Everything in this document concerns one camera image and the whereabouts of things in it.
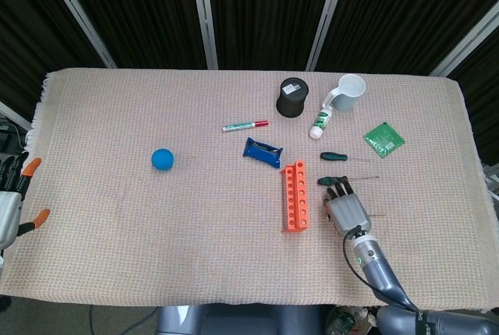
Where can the grey robot torso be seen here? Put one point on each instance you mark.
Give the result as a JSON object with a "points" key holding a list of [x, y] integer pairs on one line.
{"points": [[234, 321]]}

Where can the small green black screwdriver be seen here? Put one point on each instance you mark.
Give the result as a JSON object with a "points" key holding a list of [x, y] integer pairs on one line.
{"points": [[331, 156]]}

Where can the white metal bracket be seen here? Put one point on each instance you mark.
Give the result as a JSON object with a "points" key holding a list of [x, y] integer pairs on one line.
{"points": [[492, 179]]}

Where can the white green glue bottle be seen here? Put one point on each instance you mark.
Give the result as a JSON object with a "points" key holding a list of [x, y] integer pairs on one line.
{"points": [[320, 121]]}

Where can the rubbish bag with bottles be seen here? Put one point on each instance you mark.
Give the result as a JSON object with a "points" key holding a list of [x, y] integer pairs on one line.
{"points": [[347, 321]]}

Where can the black mesh pen cup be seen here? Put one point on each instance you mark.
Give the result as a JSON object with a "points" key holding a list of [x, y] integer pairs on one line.
{"points": [[292, 97]]}

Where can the orange tool rack with holes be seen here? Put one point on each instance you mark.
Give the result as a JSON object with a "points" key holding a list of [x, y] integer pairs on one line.
{"points": [[291, 224]]}

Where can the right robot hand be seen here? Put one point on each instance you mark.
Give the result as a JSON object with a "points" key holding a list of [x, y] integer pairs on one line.
{"points": [[349, 212]]}

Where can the white screen frame post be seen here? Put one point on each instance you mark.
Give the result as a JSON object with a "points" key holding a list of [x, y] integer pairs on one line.
{"points": [[78, 15], [328, 15], [466, 43], [204, 15], [13, 116]]}

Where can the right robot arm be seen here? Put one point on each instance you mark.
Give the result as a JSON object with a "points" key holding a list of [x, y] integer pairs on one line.
{"points": [[374, 263]]}

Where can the large green black screwdriver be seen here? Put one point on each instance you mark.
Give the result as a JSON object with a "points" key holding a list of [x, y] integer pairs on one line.
{"points": [[324, 181]]}

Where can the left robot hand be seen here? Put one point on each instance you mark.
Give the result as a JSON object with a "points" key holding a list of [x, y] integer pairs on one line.
{"points": [[9, 214]]}

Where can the blue plastic packet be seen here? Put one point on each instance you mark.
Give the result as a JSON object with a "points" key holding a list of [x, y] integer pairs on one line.
{"points": [[263, 152]]}

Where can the green foil packet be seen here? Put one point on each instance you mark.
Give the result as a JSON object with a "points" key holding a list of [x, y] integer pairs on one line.
{"points": [[384, 139]]}

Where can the beige woven tablecloth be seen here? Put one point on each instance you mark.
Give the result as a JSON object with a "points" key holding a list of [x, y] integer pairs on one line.
{"points": [[156, 233]]}

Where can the blue ball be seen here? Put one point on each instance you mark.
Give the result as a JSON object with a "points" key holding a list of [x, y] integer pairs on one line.
{"points": [[162, 159]]}

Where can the white marker with red cap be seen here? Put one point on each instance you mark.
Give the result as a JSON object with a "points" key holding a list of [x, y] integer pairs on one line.
{"points": [[241, 126]]}

